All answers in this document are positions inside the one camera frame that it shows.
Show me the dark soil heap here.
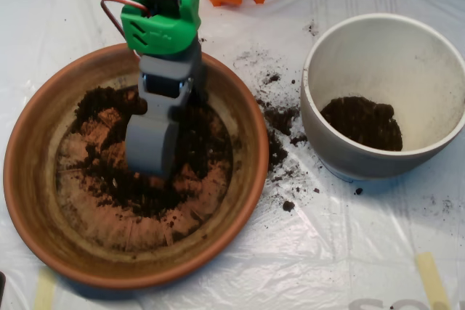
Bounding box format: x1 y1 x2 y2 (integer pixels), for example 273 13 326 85
68 84 233 222

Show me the spilled soil pile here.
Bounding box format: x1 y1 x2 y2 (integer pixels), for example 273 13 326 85
256 97 310 174

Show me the terracotta clay saucer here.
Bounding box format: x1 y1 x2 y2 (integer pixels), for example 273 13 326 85
3 41 270 291

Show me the white ceramic pot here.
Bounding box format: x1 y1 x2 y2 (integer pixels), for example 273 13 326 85
300 12 465 183

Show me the long beige masking tape strip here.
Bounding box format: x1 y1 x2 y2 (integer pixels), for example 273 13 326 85
415 251 452 310
33 268 57 310

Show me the clear plastic cover sheet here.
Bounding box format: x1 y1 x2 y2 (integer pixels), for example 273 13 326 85
0 0 465 310

